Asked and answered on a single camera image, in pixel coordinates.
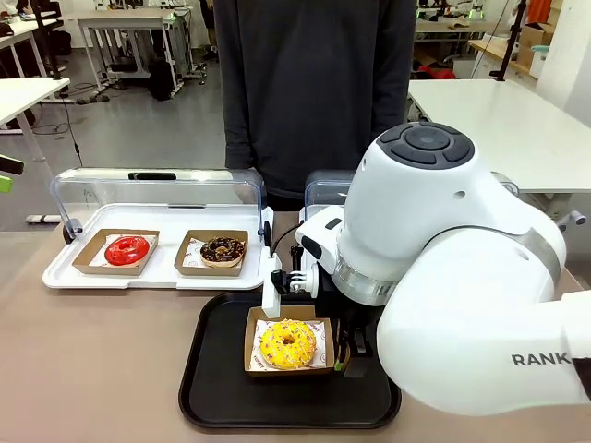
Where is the large white side table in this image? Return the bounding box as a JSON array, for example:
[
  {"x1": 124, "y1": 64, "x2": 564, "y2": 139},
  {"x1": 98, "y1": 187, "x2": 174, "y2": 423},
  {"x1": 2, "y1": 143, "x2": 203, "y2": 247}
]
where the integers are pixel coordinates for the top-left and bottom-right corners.
[{"x1": 407, "y1": 78, "x2": 591, "y2": 196}]

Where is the chocolate nut donut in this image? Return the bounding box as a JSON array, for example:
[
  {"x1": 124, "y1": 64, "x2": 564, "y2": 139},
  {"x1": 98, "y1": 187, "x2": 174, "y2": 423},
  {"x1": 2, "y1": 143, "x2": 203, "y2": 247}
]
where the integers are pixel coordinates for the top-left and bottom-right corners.
[{"x1": 199, "y1": 236, "x2": 247, "y2": 269}]

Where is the black camera stand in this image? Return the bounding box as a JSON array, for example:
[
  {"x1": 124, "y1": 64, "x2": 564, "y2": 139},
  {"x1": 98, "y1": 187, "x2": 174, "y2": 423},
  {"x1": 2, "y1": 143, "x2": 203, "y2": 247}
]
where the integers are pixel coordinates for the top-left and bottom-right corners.
[{"x1": 488, "y1": 0, "x2": 528, "y2": 83}]

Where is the grey table crank handle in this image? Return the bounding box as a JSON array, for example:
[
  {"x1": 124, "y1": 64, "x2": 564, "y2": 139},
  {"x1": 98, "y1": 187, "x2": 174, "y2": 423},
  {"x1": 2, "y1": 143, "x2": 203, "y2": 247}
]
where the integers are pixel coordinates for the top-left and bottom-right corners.
[{"x1": 555, "y1": 209, "x2": 588, "y2": 233}]

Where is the brown cardboard donut box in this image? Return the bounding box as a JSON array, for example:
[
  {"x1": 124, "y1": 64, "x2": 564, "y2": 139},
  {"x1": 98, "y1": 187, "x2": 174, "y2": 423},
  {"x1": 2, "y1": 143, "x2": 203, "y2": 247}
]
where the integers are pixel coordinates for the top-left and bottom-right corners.
[
  {"x1": 71, "y1": 228, "x2": 161, "y2": 277},
  {"x1": 174, "y1": 229, "x2": 250, "y2": 279},
  {"x1": 243, "y1": 305, "x2": 337, "y2": 379}
]

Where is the red glazed donut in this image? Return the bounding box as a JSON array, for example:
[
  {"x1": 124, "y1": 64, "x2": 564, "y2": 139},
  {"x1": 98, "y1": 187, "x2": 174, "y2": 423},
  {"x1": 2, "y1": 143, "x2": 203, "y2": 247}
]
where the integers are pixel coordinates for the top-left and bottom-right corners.
[{"x1": 103, "y1": 234, "x2": 151, "y2": 267}]

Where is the person left forearm grey sleeve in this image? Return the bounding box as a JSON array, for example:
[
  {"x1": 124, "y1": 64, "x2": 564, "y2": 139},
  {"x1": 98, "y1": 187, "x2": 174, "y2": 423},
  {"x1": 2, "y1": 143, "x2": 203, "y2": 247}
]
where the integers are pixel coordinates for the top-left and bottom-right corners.
[{"x1": 368, "y1": 68, "x2": 413, "y2": 139}]

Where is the small white side table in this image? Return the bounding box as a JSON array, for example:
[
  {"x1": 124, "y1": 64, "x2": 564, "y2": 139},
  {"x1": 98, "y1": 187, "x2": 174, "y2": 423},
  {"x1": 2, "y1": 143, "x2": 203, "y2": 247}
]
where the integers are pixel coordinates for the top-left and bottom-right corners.
[{"x1": 0, "y1": 77, "x2": 71, "y2": 226}]

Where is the open cardboard box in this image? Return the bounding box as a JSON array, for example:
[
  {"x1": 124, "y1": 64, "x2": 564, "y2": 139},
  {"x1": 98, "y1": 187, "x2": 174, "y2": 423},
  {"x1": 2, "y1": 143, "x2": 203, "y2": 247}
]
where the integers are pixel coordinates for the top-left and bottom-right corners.
[{"x1": 515, "y1": 21, "x2": 556, "y2": 66}]

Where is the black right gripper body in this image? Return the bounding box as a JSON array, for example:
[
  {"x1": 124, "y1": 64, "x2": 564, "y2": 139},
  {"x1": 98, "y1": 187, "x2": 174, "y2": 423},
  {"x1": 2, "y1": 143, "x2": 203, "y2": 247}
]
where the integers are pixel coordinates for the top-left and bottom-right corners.
[{"x1": 317, "y1": 261, "x2": 381, "y2": 328}]

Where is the large black serving tray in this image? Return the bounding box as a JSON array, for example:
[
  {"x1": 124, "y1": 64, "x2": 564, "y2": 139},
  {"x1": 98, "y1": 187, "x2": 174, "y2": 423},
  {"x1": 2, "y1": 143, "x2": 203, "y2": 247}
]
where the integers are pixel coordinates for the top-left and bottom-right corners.
[{"x1": 177, "y1": 291, "x2": 403, "y2": 431}]

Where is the thin black camera cable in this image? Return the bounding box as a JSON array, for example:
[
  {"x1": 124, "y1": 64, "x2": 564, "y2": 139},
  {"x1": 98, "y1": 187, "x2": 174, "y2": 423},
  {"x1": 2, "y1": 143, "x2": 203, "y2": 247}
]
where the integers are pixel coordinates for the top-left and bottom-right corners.
[{"x1": 271, "y1": 223, "x2": 302, "y2": 255}]

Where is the white-framed background desk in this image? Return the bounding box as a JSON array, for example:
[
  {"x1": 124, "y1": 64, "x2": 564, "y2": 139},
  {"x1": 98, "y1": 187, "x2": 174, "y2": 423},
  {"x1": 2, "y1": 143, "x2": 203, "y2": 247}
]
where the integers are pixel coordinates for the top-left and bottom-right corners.
[{"x1": 76, "y1": 15, "x2": 196, "y2": 96}]

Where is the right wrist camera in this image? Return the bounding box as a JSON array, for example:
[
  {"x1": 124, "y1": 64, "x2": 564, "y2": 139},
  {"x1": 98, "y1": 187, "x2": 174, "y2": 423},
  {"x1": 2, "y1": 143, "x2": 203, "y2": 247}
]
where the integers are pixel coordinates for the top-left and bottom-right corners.
[{"x1": 260, "y1": 245, "x2": 321, "y2": 320}]

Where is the red bag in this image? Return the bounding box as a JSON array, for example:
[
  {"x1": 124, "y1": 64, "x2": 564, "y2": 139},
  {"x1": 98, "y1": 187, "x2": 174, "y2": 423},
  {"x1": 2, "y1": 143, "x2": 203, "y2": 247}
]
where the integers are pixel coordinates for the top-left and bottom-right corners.
[{"x1": 416, "y1": 65, "x2": 457, "y2": 83}]

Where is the person right forearm grey sleeve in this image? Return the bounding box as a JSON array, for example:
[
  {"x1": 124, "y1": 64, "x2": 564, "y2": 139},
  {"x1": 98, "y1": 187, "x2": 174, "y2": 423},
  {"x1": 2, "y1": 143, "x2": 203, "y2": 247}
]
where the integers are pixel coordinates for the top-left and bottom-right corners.
[{"x1": 223, "y1": 78, "x2": 259, "y2": 170}]

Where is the yellow sprinkled donut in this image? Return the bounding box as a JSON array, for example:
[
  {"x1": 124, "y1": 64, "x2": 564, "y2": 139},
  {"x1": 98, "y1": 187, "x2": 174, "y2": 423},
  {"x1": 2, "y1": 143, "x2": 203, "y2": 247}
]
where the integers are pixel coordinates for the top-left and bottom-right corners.
[{"x1": 259, "y1": 318, "x2": 319, "y2": 371}]

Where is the long white background table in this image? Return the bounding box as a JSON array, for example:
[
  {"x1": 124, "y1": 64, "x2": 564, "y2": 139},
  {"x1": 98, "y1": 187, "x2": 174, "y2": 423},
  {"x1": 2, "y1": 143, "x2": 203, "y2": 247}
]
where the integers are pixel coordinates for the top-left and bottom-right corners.
[{"x1": 414, "y1": 18, "x2": 498, "y2": 80}]

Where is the black backpack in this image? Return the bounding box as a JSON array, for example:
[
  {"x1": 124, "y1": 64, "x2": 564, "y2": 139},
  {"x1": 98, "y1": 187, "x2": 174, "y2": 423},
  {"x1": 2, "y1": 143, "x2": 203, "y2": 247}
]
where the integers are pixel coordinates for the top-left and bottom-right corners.
[{"x1": 147, "y1": 57, "x2": 175, "y2": 102}]

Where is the person torso dark grey sweater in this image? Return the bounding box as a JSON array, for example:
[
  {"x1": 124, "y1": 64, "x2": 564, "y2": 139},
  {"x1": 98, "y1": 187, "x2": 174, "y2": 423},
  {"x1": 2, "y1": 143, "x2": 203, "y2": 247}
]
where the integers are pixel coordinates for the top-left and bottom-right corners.
[{"x1": 212, "y1": 0, "x2": 417, "y2": 200}]

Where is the black chair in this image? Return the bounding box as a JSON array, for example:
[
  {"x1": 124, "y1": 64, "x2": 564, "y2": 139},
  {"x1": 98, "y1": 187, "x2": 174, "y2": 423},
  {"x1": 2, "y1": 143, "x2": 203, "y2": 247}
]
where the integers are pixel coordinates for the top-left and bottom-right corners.
[{"x1": 32, "y1": 0, "x2": 66, "y2": 80}]

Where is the wooden top workbench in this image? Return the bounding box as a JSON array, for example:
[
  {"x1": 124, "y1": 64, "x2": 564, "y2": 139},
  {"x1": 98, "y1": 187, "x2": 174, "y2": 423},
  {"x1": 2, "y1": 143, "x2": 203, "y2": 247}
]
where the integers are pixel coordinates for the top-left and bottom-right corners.
[{"x1": 467, "y1": 38, "x2": 533, "y2": 78}]

